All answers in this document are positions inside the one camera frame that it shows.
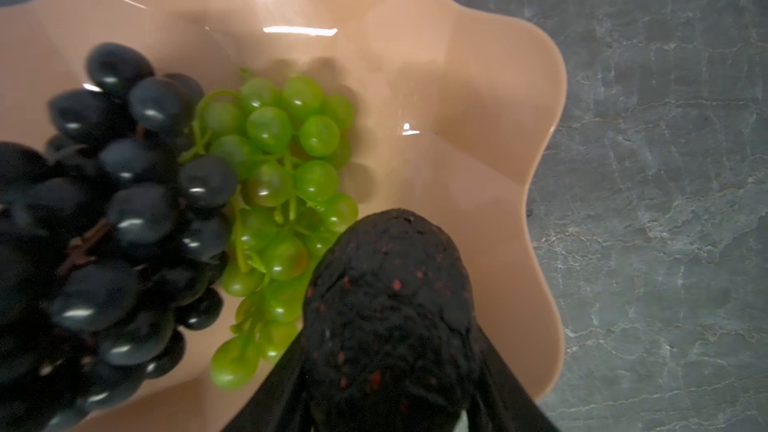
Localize green grape bunch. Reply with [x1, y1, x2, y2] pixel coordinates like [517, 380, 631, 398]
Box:
[186, 69, 358, 389]

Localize pink wavy fruit bowl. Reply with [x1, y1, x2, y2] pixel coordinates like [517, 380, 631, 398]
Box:
[0, 0, 568, 432]

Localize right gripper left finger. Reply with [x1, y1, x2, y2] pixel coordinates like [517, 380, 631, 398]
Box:
[222, 332, 312, 432]

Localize black grape bunch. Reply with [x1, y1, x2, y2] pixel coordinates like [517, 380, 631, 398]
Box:
[1, 42, 237, 431]

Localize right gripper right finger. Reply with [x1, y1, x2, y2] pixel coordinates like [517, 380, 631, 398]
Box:
[467, 328, 559, 432]

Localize dark avocado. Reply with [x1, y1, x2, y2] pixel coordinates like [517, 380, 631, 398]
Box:
[302, 209, 480, 431]

